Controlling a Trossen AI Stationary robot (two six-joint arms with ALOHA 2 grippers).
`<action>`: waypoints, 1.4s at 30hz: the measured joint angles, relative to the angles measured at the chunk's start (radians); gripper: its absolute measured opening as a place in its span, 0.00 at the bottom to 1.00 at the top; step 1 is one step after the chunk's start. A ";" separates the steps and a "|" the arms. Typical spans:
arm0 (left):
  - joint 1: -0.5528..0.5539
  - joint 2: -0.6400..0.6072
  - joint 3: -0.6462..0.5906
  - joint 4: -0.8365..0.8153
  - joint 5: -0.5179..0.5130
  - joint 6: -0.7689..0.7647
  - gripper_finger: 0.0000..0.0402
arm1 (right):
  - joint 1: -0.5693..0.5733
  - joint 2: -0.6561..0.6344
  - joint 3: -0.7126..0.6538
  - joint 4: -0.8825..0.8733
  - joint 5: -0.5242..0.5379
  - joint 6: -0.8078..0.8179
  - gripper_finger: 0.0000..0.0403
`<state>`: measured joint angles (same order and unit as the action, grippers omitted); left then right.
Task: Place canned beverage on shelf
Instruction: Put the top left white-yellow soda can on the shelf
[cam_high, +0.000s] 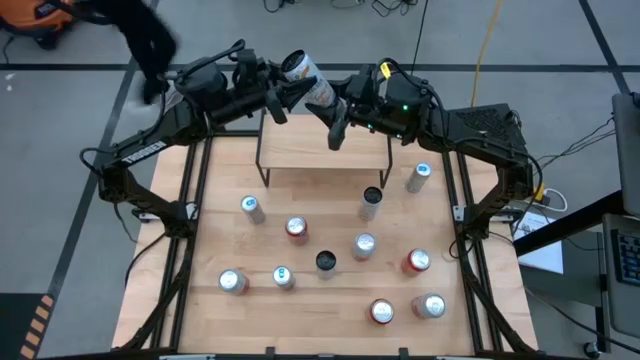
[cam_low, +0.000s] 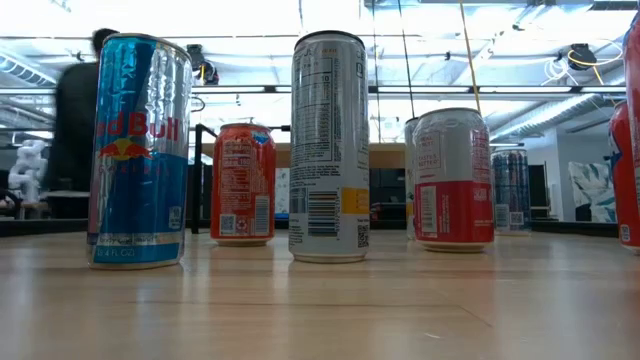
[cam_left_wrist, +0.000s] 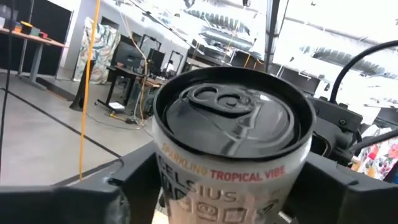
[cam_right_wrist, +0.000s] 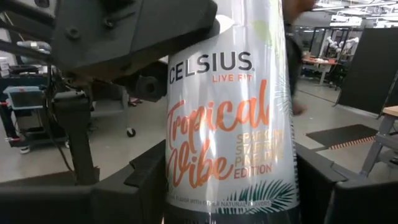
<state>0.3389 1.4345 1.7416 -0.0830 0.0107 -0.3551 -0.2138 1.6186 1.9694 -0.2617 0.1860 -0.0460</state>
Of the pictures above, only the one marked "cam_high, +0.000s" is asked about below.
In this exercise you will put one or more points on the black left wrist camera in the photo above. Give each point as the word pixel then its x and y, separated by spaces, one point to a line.
pixel 248 62

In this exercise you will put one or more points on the white red Spindrift can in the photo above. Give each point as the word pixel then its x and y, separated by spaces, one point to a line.
pixel 430 305
pixel 364 245
pixel 232 281

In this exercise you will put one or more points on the orange shop vacuum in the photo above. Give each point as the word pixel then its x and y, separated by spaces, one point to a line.
pixel 35 17

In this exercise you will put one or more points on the person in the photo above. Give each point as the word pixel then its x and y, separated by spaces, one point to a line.
pixel 140 40

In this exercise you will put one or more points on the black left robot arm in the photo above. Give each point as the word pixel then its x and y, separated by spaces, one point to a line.
pixel 145 152

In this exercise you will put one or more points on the black desk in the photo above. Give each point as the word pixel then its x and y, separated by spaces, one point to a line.
pixel 565 226

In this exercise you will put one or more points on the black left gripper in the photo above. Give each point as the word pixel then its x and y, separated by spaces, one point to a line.
pixel 270 87

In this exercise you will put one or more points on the orange red soda can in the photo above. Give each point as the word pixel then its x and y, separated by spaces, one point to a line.
pixel 297 229

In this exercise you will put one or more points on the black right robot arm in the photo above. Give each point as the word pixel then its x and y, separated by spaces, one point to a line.
pixel 480 145

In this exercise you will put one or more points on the wooden shelf black metal frame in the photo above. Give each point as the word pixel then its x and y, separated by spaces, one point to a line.
pixel 310 145

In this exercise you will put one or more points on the black aluminium rig frame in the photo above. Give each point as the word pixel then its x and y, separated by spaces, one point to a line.
pixel 202 172

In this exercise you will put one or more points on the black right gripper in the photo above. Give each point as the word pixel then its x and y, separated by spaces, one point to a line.
pixel 364 112

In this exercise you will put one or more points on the black caster wheel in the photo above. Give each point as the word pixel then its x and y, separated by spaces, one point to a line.
pixel 591 348

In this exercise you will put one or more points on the black mat orange stripes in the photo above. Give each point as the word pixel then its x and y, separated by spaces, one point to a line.
pixel 15 320

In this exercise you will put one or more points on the white paper sheet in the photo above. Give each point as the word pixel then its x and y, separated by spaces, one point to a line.
pixel 547 255

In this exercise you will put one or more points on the white Celsius can black lid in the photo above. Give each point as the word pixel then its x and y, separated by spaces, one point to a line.
pixel 307 75
pixel 371 200
pixel 326 262

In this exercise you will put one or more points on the blue silver Red Bull can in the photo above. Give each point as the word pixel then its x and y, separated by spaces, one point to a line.
pixel 283 277

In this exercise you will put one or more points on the black perforated box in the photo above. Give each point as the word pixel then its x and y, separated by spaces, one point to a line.
pixel 480 117

